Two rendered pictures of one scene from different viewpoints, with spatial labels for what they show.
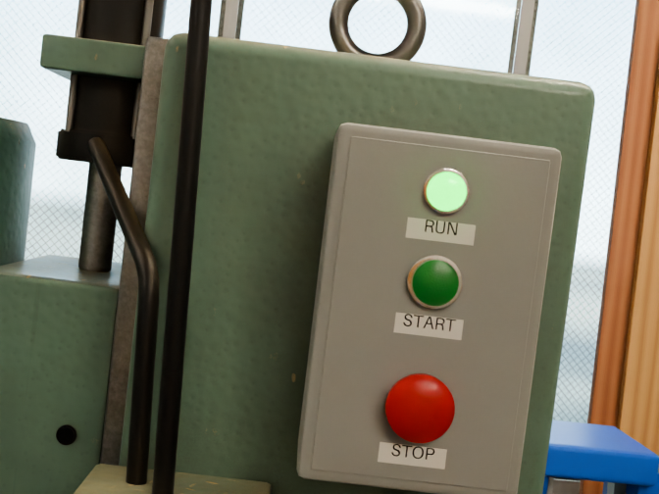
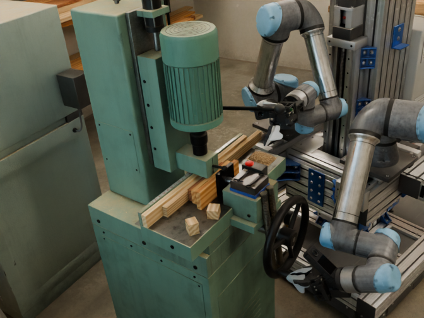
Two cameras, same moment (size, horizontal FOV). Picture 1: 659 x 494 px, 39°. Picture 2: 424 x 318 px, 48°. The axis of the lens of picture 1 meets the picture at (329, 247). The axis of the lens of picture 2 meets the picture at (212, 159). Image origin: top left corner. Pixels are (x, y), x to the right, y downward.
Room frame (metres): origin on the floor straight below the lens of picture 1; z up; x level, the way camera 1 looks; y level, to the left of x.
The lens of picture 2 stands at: (1.65, 1.23, 1.88)
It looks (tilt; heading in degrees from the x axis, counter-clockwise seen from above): 31 degrees down; 220
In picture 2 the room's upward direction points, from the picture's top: 5 degrees counter-clockwise
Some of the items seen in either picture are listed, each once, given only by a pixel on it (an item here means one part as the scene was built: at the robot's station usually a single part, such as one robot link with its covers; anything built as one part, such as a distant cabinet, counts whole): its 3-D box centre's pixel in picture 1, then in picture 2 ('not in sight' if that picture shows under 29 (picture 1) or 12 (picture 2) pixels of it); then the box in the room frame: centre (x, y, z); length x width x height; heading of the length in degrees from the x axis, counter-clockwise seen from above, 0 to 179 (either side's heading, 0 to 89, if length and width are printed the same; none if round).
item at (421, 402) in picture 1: (420, 408); not in sight; (0.41, -0.05, 1.36); 0.03 x 0.01 x 0.03; 92
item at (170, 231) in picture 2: not in sight; (230, 199); (0.56, 0.38, 0.87); 0.61 x 0.30 x 0.06; 2
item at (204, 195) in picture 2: not in sight; (218, 183); (0.58, 0.35, 0.94); 0.23 x 0.02 x 0.07; 2
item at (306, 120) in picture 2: not in sight; (308, 117); (0.14, 0.46, 1.02); 0.11 x 0.08 x 0.11; 151
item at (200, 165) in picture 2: not in sight; (197, 161); (0.57, 0.26, 0.99); 0.14 x 0.07 x 0.09; 92
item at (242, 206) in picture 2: not in sight; (250, 195); (0.56, 0.47, 0.92); 0.15 x 0.13 x 0.09; 2
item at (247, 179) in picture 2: not in sight; (251, 177); (0.55, 0.47, 0.99); 0.13 x 0.11 x 0.06; 2
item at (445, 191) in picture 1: (446, 191); not in sight; (0.41, -0.05, 1.46); 0.02 x 0.01 x 0.02; 92
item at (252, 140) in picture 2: not in sight; (217, 169); (0.49, 0.27, 0.92); 0.60 x 0.02 x 0.04; 2
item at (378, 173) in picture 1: (421, 307); not in sight; (0.44, -0.05, 1.40); 0.10 x 0.06 x 0.16; 92
